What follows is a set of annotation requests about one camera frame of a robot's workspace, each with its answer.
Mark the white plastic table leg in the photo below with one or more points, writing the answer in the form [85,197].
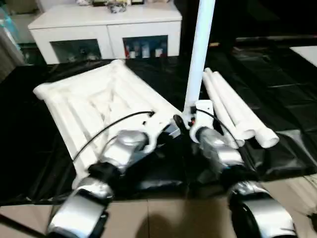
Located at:
[233,109]
[200,54]
[223,116]
[252,121]

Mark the white plastic table top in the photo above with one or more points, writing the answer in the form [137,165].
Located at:
[99,99]

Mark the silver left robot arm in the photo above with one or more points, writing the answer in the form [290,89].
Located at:
[99,183]

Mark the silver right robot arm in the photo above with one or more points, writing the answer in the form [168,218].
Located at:
[237,178]

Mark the small white bottle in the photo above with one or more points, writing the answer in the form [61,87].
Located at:
[158,51]

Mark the small red bottle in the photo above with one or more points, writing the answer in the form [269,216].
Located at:
[130,52]

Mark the black mat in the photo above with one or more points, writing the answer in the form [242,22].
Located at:
[287,109]

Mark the white cabinet with glass doors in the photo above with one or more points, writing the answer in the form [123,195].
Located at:
[99,25]

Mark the dark tangled small object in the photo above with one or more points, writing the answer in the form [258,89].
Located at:
[118,7]

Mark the light blue plastic item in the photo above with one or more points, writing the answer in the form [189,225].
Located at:
[9,27]

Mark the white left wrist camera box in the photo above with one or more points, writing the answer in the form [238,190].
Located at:
[157,128]

